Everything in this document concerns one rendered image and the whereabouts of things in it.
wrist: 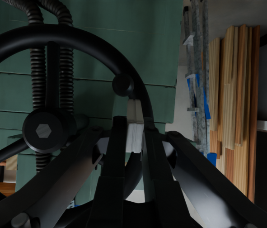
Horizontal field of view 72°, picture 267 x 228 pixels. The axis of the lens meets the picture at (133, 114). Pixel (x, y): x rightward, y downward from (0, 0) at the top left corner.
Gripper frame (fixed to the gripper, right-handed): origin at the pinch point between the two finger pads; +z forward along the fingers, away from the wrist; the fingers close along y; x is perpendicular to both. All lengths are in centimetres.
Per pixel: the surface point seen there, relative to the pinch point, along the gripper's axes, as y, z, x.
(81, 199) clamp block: -7.8, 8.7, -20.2
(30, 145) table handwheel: -12.7, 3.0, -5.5
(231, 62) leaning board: 87, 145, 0
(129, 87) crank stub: -0.7, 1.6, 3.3
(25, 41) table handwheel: -14.8, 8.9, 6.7
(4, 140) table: -28.5, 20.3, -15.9
